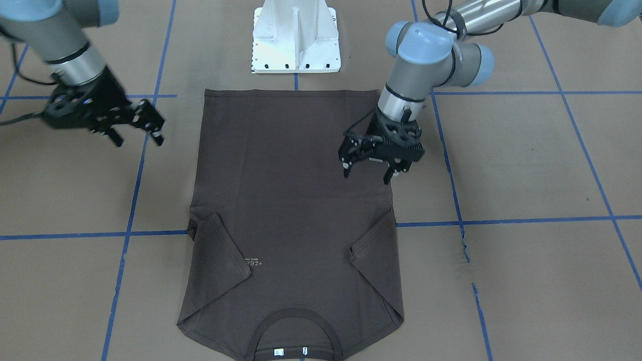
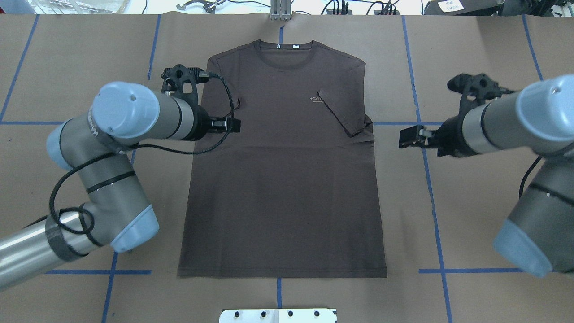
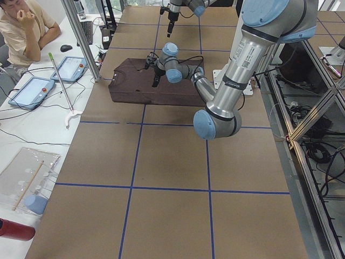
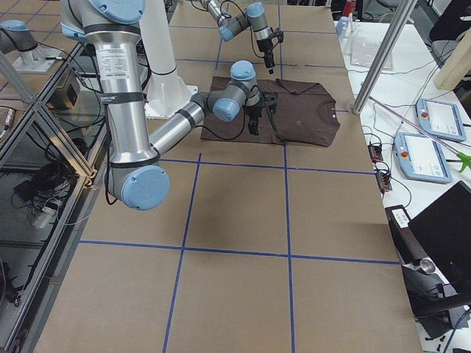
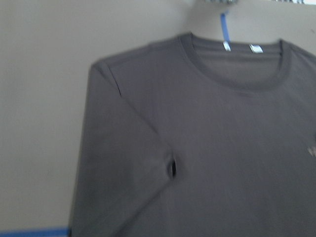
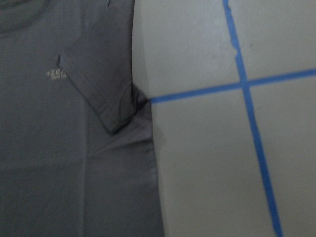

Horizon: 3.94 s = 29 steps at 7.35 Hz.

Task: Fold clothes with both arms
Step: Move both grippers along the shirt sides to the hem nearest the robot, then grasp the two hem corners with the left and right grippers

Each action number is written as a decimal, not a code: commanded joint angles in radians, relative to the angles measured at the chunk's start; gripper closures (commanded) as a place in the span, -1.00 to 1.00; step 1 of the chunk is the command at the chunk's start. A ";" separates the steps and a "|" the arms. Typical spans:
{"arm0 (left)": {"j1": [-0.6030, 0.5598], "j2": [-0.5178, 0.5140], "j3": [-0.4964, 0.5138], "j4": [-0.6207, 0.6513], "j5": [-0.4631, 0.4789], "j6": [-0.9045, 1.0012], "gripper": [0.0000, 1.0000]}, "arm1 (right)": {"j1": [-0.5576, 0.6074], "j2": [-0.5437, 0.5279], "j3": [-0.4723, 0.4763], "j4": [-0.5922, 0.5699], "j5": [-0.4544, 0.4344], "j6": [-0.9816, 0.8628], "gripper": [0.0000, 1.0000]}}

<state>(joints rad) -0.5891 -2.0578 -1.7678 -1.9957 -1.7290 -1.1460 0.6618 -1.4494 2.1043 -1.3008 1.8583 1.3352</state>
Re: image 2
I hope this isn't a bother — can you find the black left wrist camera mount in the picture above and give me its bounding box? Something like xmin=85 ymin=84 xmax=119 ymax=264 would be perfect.
xmin=161 ymin=64 xmax=210 ymax=105

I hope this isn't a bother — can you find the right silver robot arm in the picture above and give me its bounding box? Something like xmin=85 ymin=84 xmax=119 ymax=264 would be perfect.
xmin=398 ymin=74 xmax=574 ymax=279

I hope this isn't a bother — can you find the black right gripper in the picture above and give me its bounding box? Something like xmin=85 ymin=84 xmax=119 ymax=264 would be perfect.
xmin=398 ymin=118 xmax=467 ymax=157

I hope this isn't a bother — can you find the aluminium profile post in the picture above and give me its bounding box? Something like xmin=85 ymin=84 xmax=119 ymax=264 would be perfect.
xmin=269 ymin=0 xmax=292 ymax=21

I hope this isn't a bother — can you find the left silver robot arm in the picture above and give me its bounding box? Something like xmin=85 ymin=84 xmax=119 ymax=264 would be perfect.
xmin=1 ymin=81 xmax=240 ymax=291

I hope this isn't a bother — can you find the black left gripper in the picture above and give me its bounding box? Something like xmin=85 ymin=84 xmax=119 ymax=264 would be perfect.
xmin=197 ymin=115 xmax=242 ymax=139

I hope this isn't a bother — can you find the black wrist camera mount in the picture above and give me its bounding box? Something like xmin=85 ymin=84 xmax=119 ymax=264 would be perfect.
xmin=161 ymin=64 xmax=210 ymax=105
xmin=447 ymin=73 xmax=515 ymax=110

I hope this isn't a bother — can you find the brown paper table cover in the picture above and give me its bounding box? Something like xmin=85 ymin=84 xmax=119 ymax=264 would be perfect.
xmin=1 ymin=12 xmax=573 ymax=323

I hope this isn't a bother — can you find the dark brown t-shirt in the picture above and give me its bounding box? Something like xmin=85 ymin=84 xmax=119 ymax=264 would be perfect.
xmin=178 ymin=39 xmax=387 ymax=279

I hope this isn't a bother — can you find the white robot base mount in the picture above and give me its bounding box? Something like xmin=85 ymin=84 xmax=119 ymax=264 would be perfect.
xmin=218 ymin=307 xmax=338 ymax=323

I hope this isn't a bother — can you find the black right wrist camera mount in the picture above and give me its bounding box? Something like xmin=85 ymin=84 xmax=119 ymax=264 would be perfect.
xmin=447 ymin=73 xmax=515 ymax=110

